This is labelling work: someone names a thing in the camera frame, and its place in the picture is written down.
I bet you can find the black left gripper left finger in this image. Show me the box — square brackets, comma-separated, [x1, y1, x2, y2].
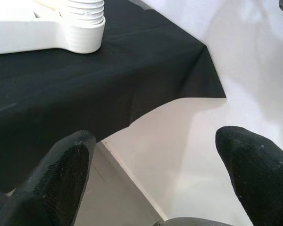
[0, 129, 97, 226]

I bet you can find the white plastic children table top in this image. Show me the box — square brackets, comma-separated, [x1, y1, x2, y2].
[0, 0, 106, 55]

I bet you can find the black tablecloth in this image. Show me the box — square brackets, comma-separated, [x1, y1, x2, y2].
[0, 0, 227, 194]

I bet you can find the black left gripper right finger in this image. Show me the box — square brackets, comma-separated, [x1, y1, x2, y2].
[215, 126, 283, 226]

